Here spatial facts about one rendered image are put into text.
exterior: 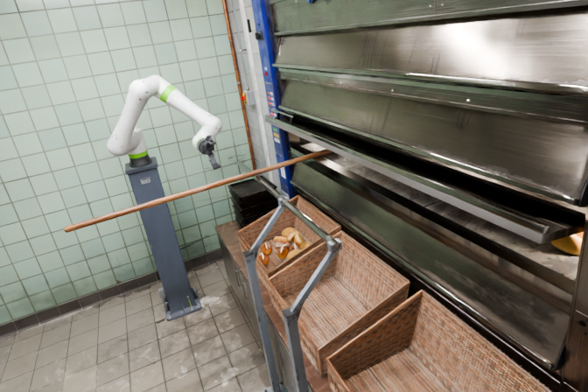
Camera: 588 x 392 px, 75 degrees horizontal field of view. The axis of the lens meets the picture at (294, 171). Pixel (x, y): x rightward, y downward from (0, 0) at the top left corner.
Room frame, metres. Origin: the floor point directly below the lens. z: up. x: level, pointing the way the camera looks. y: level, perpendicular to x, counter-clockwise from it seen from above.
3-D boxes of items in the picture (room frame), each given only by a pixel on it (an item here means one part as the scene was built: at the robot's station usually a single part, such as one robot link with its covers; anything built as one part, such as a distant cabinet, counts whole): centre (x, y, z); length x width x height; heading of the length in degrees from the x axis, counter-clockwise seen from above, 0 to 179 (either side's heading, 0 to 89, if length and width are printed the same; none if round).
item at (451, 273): (1.62, -0.34, 1.02); 1.79 x 0.11 x 0.19; 22
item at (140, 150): (2.48, 1.02, 1.36); 0.16 x 0.13 x 0.19; 166
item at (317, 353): (1.50, -0.10, 0.72); 0.56 x 0.49 x 0.28; 23
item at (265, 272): (2.05, 0.10, 0.72); 0.56 x 0.49 x 0.28; 22
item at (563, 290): (1.63, -0.37, 1.16); 1.80 x 0.06 x 0.04; 22
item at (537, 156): (1.62, -0.34, 1.54); 1.79 x 0.11 x 0.19; 22
